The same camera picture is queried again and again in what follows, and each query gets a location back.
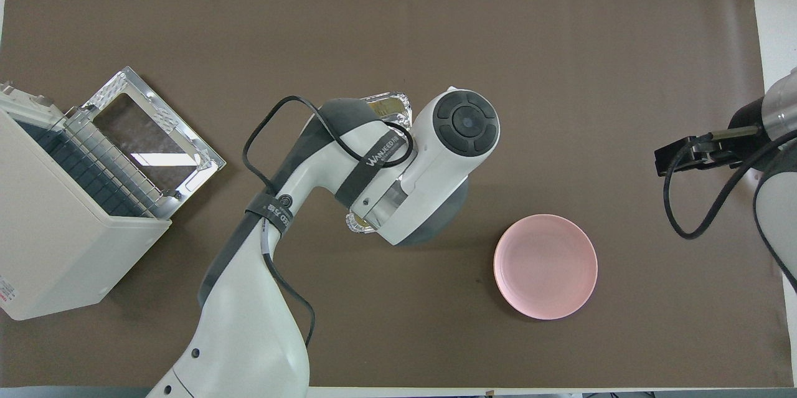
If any brown table mat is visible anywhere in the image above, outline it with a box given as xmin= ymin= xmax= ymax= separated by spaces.
xmin=0 ymin=0 xmax=795 ymax=389

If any pink round plate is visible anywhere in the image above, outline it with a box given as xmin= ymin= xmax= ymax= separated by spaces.
xmin=494 ymin=214 xmax=598 ymax=321

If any metal wire oven rack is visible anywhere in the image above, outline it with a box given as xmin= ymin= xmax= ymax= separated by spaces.
xmin=62 ymin=107 xmax=182 ymax=219

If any glass oven door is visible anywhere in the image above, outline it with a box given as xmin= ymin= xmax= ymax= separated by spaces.
xmin=80 ymin=67 xmax=227 ymax=206

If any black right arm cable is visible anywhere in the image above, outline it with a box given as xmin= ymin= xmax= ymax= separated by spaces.
xmin=663 ymin=129 xmax=797 ymax=240

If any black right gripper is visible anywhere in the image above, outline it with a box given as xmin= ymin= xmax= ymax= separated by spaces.
xmin=654 ymin=98 xmax=773 ymax=178

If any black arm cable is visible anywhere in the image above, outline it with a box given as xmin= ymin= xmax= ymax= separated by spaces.
xmin=663 ymin=129 xmax=797 ymax=240
xmin=242 ymin=95 xmax=415 ymax=349

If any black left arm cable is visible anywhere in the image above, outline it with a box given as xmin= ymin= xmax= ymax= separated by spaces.
xmin=242 ymin=95 xmax=415 ymax=349

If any cream toaster oven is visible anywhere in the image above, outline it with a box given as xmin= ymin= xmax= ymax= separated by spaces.
xmin=0 ymin=80 xmax=172 ymax=321

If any aluminium foil tray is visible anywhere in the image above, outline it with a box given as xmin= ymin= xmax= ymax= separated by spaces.
xmin=346 ymin=92 xmax=413 ymax=235

